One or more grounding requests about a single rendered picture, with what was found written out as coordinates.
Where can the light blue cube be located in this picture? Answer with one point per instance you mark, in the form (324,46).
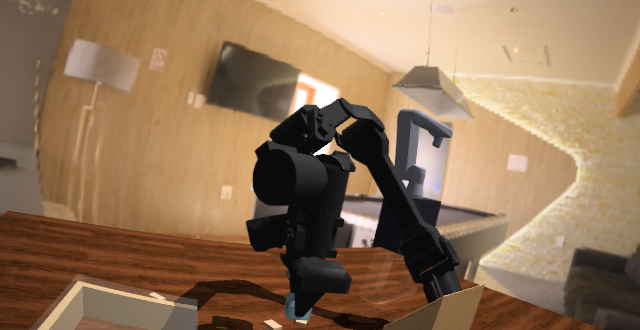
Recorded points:
(290,310)

